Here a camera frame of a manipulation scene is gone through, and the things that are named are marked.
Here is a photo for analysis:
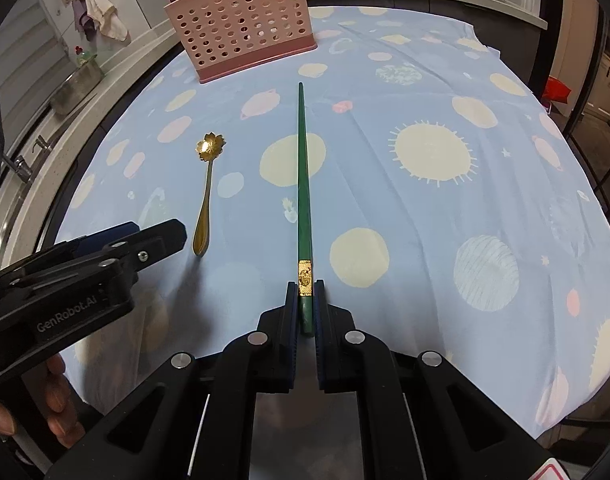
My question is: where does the green chopstick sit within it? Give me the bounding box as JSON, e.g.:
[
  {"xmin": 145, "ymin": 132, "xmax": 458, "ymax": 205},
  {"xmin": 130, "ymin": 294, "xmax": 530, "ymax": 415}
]
[{"xmin": 296, "ymin": 81, "xmax": 317, "ymax": 338}]

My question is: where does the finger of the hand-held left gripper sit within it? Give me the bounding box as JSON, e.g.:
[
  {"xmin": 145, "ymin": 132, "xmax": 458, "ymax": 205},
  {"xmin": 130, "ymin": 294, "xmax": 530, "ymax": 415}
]
[
  {"xmin": 0, "ymin": 218, "xmax": 188, "ymax": 306},
  {"xmin": 50, "ymin": 221, "xmax": 141, "ymax": 261}
]

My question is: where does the chrome faucet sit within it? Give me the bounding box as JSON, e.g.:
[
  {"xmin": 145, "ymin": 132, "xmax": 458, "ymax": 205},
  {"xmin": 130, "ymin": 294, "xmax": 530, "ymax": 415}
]
[{"xmin": 2, "ymin": 155, "xmax": 33, "ymax": 183}]

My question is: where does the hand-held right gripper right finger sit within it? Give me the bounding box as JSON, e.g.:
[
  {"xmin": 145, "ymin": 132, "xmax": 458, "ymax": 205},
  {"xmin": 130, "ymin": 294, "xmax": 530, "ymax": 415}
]
[{"xmin": 312, "ymin": 280, "xmax": 556, "ymax": 480}]

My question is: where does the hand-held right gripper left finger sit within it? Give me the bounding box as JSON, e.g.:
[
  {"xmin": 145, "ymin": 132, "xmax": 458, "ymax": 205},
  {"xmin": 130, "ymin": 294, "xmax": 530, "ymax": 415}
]
[{"xmin": 45, "ymin": 280, "xmax": 301, "ymax": 480}]

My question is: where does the red bag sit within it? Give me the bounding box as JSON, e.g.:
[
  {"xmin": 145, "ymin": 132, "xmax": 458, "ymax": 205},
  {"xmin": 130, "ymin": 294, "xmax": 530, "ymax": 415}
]
[{"xmin": 542, "ymin": 76, "xmax": 572, "ymax": 106}]

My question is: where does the cream hanging towel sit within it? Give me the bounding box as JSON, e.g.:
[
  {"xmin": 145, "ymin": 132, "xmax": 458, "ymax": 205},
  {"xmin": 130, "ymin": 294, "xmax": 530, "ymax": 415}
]
[{"xmin": 78, "ymin": 0, "xmax": 131, "ymax": 43}]

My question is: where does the gold flower spoon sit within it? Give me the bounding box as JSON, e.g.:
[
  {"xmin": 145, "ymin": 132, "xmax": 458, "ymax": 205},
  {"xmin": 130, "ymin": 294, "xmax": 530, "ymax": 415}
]
[{"xmin": 192, "ymin": 132, "xmax": 227, "ymax": 257}]

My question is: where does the purple hanging cloth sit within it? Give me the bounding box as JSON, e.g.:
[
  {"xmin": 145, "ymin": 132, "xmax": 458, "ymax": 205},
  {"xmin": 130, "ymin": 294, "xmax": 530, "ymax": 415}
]
[{"xmin": 72, "ymin": 0, "xmax": 98, "ymax": 36}]

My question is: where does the pink perforated utensil basket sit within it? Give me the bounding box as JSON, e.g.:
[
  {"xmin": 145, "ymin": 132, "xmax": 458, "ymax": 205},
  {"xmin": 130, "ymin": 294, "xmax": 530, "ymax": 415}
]
[{"xmin": 164, "ymin": 0, "xmax": 318, "ymax": 85}]

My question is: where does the person's left hand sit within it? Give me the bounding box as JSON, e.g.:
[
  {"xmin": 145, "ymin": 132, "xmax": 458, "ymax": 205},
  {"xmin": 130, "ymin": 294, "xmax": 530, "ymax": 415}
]
[{"xmin": 0, "ymin": 352, "xmax": 81, "ymax": 438}]

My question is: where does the blue planet print tablecloth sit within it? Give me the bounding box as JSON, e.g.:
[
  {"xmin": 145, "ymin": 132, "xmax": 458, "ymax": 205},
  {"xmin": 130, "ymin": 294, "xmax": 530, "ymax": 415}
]
[{"xmin": 55, "ymin": 2, "xmax": 610, "ymax": 441}]

